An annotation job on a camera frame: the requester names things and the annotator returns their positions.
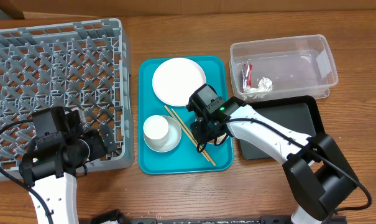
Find grey bowl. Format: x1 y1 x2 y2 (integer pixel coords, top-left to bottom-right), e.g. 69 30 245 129
144 115 181 153

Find white paper cup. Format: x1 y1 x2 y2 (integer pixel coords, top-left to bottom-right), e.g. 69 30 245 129
143 115 169 140

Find red foil sauce packet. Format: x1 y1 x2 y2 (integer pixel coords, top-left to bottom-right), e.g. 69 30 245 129
242 59 252 93

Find white napkin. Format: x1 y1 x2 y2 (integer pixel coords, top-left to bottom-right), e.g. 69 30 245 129
243 77 273 99

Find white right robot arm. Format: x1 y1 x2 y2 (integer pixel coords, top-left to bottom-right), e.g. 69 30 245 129
186 84 359 223

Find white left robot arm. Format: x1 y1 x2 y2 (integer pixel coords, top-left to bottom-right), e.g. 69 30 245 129
19 106 117 223

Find black food waste tray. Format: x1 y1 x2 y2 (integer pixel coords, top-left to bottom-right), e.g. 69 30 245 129
239 96 324 160

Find clear plastic waste bin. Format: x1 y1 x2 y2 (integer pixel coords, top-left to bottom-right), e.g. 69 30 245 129
229 34 339 102

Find wooden chopstick right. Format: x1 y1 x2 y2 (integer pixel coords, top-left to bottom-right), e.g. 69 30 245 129
171 108 216 166

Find wooden chopstick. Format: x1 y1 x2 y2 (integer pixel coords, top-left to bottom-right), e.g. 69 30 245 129
171 108 216 166
164 105 193 143

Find teal plastic tray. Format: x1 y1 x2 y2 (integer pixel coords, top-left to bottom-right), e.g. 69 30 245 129
137 55 234 175

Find wooden chopstick left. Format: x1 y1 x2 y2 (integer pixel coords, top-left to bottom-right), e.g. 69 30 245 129
164 105 193 143

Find large white plate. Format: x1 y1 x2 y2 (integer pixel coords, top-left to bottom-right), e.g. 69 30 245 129
152 58 206 106

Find grey plastic dish rack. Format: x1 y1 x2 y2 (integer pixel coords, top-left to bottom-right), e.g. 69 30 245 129
0 18 134 181

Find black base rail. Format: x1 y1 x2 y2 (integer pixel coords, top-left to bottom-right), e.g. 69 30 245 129
86 209 292 224

